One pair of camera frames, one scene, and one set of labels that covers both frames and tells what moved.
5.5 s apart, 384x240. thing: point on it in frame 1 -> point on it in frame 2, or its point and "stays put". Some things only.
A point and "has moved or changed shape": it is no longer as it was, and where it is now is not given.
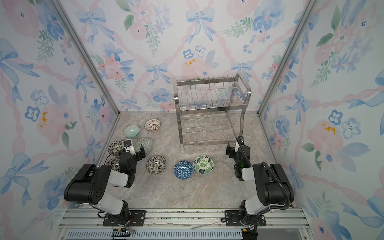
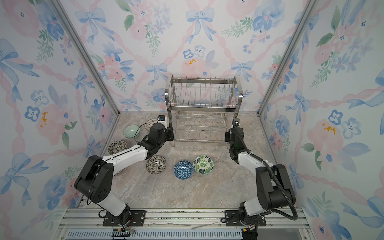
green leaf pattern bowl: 203,165 stays put
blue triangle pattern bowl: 183,169 stays put
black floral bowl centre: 156,164 stays put
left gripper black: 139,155 -> 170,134
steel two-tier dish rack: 210,111 has moved or changed shape
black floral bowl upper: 116,146 stays put
